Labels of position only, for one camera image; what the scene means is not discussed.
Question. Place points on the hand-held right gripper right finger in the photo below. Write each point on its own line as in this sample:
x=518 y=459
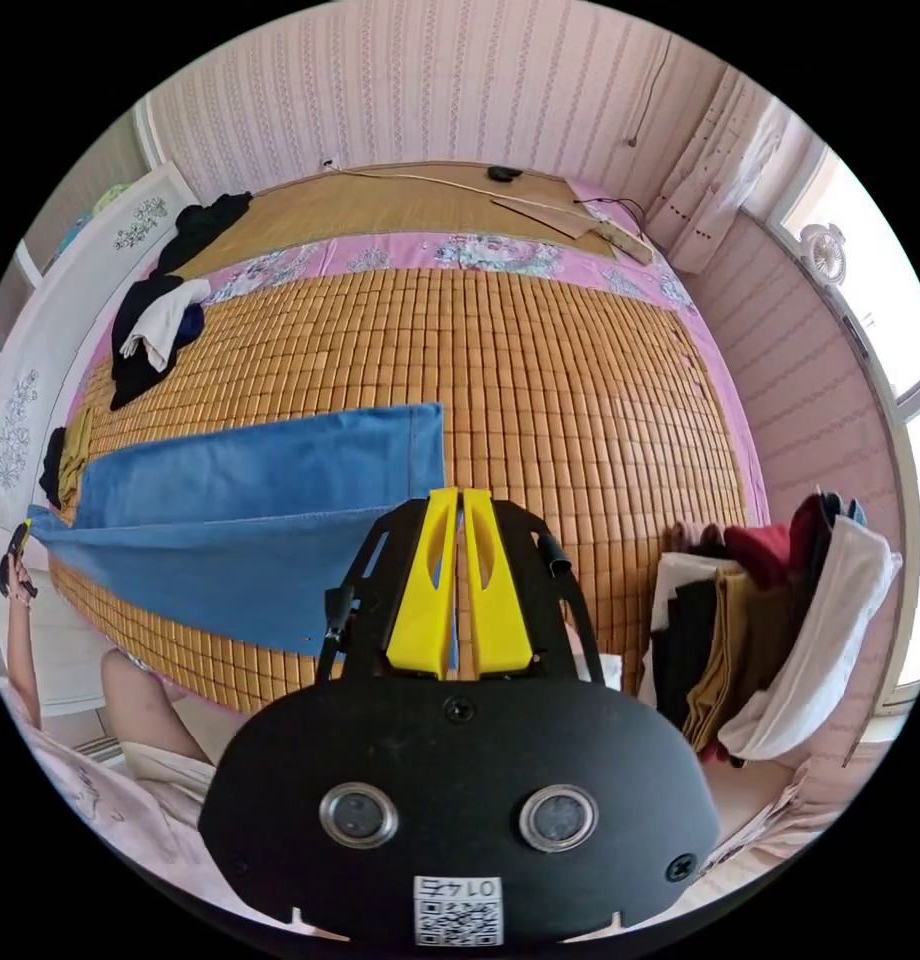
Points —
x=497 y=600

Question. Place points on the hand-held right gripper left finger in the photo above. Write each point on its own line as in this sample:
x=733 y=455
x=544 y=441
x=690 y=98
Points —
x=419 y=600

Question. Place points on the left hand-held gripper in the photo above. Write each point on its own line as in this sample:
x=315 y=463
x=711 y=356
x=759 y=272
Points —
x=1 y=566

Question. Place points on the light blue jeans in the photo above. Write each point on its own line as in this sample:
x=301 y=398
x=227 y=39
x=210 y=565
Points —
x=242 y=540

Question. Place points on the person's left forearm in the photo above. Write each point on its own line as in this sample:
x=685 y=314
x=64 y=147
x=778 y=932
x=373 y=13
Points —
x=23 y=660

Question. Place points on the person's left hand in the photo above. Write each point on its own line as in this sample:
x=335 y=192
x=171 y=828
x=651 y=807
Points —
x=21 y=581

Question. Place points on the pile of olive and black clothes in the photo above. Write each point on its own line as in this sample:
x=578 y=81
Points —
x=66 y=465

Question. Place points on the white cupboard with flower print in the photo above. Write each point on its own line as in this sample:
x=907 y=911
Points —
x=47 y=337

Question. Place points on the bed with woven mat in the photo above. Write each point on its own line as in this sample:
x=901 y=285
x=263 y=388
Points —
x=565 y=390

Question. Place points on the pile of black and white clothes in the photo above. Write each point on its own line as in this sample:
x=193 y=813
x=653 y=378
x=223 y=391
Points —
x=149 y=330

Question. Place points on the stack of folded clothes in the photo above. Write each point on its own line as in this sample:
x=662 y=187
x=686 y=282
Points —
x=737 y=622

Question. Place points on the person's body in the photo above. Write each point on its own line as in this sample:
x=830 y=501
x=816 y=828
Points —
x=152 y=750

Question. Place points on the black garment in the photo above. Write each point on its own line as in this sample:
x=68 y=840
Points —
x=205 y=225

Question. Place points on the flat brown carton sheet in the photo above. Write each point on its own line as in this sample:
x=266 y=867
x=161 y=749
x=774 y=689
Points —
x=554 y=214

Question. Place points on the small black device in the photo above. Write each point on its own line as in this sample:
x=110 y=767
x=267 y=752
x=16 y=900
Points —
x=503 y=174

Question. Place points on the white fan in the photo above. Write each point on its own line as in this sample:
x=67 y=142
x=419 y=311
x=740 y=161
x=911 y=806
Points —
x=824 y=253

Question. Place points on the pale curtain with red dots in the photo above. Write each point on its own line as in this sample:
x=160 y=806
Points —
x=719 y=172

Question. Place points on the window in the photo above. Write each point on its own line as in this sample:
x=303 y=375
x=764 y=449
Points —
x=891 y=315

